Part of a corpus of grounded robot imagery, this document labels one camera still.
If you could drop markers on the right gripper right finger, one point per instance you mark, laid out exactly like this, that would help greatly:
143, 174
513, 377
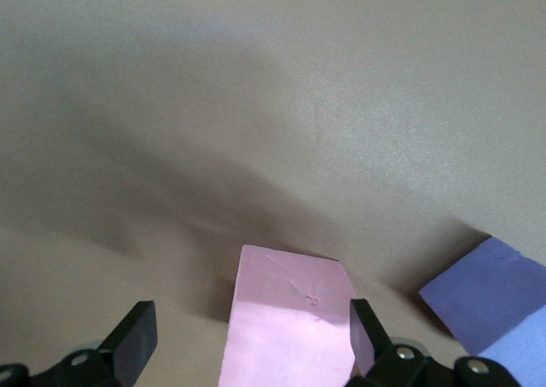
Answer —
371, 353

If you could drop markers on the purple foam cube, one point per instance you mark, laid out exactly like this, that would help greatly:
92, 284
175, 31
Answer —
482, 284

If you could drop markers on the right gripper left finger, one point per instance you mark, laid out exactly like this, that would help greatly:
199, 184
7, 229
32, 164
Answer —
128, 344

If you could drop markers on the brown table cover sheet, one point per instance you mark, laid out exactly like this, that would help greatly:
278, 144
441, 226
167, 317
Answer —
298, 105

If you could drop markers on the pink foam cube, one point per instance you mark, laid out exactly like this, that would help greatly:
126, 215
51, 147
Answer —
290, 319

